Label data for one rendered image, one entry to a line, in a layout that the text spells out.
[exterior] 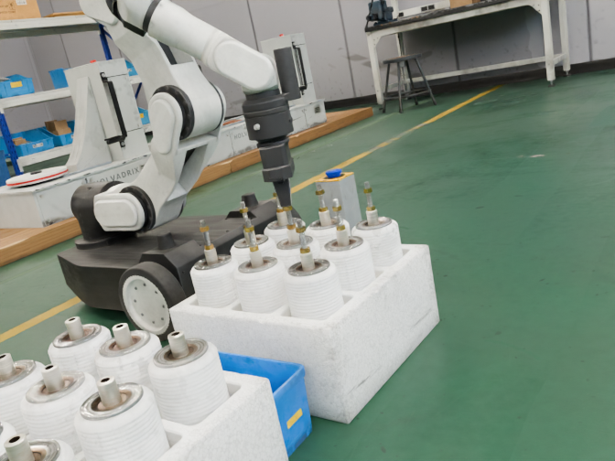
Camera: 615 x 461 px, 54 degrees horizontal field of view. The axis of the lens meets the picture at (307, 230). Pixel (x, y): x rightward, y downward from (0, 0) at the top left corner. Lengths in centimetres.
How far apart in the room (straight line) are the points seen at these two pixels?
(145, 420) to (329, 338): 35
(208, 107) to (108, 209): 46
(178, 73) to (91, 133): 195
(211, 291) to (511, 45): 524
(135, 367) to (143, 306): 68
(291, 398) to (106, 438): 34
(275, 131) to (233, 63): 14
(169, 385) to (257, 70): 57
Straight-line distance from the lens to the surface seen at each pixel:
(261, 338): 108
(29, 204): 314
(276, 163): 112
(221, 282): 116
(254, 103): 112
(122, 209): 179
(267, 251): 125
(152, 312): 155
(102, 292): 177
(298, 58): 486
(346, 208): 143
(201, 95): 158
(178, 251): 153
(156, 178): 171
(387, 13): 580
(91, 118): 352
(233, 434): 84
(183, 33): 114
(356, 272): 111
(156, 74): 162
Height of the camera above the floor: 60
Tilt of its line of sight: 16 degrees down
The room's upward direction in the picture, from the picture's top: 12 degrees counter-clockwise
